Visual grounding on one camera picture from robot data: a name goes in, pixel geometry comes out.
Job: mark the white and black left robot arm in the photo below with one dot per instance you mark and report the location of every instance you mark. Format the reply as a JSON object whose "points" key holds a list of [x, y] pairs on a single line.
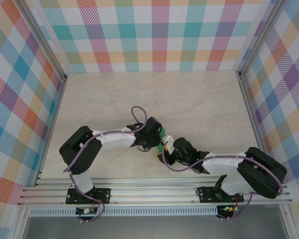
{"points": [[114, 140]]}

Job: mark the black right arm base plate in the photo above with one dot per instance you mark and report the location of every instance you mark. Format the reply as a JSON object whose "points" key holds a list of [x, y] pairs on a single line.
{"points": [[206, 194]]}

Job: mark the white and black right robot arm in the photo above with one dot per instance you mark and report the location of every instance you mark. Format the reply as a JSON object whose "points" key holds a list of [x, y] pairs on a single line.
{"points": [[221, 165]]}

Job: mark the circuit board with green light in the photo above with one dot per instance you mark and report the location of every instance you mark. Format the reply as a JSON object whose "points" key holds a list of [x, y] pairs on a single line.
{"points": [[228, 208]]}

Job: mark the aluminium mounting rail beam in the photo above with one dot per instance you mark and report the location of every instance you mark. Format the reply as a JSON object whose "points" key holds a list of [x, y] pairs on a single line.
{"points": [[152, 191]]}

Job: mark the aluminium frame leg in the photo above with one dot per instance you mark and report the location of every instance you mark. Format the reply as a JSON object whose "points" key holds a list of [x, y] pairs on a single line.
{"points": [[287, 221], [21, 224]]}

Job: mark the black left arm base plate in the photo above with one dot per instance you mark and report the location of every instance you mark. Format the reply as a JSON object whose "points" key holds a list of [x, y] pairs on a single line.
{"points": [[104, 194]]}

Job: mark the small black circuit board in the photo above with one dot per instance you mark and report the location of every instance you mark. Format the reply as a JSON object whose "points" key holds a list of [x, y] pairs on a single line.
{"points": [[84, 211]]}

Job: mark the aluminium frame post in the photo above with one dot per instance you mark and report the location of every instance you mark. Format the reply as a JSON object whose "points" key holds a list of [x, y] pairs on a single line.
{"points": [[43, 42], [260, 37]]}

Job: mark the grey metal base panel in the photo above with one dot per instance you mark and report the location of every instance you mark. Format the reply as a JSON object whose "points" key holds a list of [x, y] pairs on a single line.
{"points": [[152, 227]]}

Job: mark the aluminium side rail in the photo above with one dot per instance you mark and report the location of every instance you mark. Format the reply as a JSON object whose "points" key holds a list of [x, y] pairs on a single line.
{"points": [[55, 119], [254, 124]]}

